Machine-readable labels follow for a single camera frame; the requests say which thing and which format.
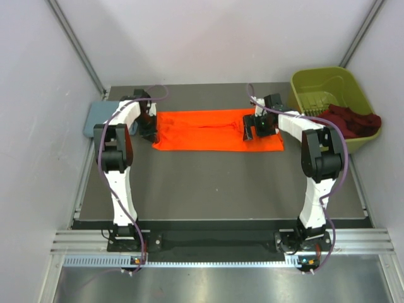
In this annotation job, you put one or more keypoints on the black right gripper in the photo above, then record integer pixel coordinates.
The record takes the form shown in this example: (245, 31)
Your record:
(251, 120)

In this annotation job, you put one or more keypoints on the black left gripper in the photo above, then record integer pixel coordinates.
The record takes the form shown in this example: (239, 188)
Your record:
(150, 134)

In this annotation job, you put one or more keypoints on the orange t shirt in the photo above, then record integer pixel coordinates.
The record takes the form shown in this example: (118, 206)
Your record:
(210, 130)

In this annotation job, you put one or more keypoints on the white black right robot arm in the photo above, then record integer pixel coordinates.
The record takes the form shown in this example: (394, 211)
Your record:
(323, 159)

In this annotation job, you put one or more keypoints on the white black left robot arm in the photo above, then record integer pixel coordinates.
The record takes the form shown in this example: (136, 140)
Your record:
(114, 157)

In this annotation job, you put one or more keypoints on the folded grey-blue t shirt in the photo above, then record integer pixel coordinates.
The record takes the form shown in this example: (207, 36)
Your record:
(100, 112)

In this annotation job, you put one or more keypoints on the green plastic basket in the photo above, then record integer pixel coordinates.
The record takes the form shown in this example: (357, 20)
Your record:
(333, 93)

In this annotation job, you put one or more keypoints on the dark red t shirt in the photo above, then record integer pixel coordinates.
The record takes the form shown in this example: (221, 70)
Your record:
(351, 124)

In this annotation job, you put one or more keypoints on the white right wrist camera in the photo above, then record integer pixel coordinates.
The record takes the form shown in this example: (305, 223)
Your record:
(260, 107)

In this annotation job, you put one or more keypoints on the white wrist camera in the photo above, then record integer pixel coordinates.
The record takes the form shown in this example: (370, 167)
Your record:
(152, 109)
(260, 107)

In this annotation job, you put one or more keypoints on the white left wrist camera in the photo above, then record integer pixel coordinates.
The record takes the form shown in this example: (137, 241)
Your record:
(152, 109)

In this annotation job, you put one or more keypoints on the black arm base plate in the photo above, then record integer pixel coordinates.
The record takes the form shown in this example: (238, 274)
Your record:
(269, 240)

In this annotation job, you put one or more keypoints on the left aluminium corner post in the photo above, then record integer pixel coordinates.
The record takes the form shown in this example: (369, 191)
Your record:
(77, 46)

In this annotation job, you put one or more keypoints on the aluminium corner post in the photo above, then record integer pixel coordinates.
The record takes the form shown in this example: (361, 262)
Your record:
(77, 46)
(370, 17)

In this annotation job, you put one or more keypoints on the aluminium front frame rail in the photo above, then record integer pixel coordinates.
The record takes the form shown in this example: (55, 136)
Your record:
(347, 241)

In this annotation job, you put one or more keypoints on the right aluminium corner post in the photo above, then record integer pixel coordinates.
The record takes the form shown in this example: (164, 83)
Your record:
(370, 17)

